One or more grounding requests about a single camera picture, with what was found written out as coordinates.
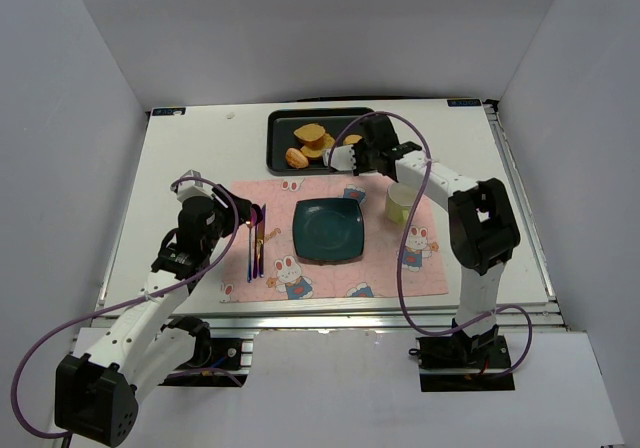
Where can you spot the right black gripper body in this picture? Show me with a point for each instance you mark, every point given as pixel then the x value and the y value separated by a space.
pixel 361 156

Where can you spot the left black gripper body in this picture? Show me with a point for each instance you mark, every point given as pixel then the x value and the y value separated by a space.
pixel 240 212

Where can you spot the bread slice top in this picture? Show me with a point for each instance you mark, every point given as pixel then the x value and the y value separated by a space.
pixel 309 134

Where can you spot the bread slice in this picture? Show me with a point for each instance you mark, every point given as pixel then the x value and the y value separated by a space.
pixel 309 134
pixel 314 153

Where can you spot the metal food tongs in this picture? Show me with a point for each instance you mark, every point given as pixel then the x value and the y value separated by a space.
pixel 330 167

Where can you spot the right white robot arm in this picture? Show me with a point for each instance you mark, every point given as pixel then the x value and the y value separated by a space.
pixel 483 231

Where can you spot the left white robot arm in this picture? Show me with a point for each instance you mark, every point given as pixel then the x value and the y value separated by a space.
pixel 98 394

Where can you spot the bread slice bottom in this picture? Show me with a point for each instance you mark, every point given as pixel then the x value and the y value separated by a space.
pixel 314 153

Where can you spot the iridescent knife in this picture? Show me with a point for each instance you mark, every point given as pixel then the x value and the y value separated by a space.
pixel 262 243

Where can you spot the round yellow bun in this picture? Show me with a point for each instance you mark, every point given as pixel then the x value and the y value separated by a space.
pixel 351 139

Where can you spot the pale green mug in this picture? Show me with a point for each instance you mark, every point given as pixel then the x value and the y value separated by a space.
pixel 398 203

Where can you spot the pink bunny placemat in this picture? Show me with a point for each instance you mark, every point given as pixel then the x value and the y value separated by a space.
pixel 288 278

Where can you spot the small oval sesame bun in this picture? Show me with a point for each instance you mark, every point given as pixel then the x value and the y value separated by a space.
pixel 296 159

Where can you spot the dark green square plate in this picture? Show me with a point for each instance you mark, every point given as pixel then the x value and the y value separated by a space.
pixel 328 230

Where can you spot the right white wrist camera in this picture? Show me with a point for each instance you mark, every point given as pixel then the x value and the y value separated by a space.
pixel 342 158

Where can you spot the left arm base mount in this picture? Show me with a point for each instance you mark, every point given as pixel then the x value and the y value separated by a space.
pixel 213 361

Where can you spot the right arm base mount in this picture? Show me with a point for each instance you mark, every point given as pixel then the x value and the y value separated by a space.
pixel 444 367

